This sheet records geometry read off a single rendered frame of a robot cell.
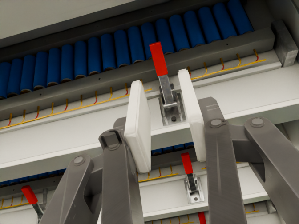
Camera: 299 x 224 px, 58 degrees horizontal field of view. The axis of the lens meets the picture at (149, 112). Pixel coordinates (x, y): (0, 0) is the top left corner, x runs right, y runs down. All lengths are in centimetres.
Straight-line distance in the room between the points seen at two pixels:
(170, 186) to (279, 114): 23
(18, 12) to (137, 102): 13
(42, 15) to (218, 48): 20
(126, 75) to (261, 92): 16
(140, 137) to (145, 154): 1
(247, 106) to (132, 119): 20
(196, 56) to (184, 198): 25
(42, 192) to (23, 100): 21
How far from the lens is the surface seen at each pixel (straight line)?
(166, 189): 49
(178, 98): 33
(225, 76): 34
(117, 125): 17
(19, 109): 40
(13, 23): 27
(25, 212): 59
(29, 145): 38
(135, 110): 16
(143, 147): 15
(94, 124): 35
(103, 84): 35
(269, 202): 64
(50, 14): 25
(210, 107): 16
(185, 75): 19
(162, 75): 30
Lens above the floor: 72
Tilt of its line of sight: 42 degrees down
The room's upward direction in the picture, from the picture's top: 20 degrees counter-clockwise
